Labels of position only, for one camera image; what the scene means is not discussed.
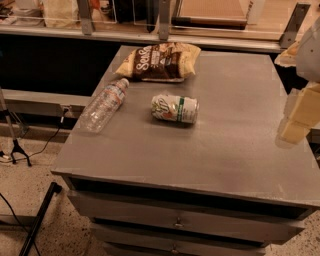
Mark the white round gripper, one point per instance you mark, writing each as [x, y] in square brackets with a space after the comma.
[309, 56]

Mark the white green 7up can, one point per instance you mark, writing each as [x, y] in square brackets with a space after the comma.
[175, 108]

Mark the grey drawer cabinet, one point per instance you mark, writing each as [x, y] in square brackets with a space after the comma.
[229, 159]

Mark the brown chip bag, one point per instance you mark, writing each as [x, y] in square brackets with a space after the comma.
[165, 62]

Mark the top grey drawer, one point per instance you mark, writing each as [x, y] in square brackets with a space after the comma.
[152, 213]

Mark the grey drawer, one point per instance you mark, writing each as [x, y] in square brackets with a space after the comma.
[173, 244]
[152, 213]

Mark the clear plastic water bottle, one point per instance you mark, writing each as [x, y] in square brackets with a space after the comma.
[101, 109]

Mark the black metal bar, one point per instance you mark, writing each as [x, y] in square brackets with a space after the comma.
[54, 188]

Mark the black tripod stand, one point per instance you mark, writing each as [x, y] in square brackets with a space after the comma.
[16, 147]

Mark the grey wall ledge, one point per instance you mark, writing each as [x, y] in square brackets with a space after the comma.
[46, 104]

